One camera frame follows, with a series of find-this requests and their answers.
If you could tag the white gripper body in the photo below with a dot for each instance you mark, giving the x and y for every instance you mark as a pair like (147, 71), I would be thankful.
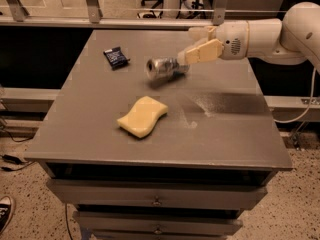
(232, 39)

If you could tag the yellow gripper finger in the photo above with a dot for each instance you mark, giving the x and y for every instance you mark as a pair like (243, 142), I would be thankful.
(202, 51)
(207, 32)

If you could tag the Red Bull can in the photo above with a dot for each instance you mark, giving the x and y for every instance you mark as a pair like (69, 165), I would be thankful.
(160, 68)

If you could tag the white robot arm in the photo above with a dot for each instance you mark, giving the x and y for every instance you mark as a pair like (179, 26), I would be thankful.
(288, 41)

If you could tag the black office chair base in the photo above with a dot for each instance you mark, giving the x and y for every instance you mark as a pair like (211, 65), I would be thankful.
(175, 9)

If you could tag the dark blue snack packet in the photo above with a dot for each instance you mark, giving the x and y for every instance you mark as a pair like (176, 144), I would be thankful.
(116, 58)

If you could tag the yellow sponge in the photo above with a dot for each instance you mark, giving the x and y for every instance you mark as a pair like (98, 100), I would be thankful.
(143, 116)

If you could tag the grey drawer cabinet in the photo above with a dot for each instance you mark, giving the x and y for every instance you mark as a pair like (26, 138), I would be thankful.
(218, 129)

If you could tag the top grey drawer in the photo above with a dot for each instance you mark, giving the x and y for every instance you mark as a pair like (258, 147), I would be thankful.
(158, 195)

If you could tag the grey drawer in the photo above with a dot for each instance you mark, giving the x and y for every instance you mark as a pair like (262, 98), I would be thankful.
(156, 224)
(158, 195)

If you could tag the black and white sneaker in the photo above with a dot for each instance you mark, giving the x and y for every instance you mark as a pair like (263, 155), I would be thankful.
(7, 208)

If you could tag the metal railing frame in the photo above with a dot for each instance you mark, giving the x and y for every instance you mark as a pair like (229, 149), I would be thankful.
(123, 13)

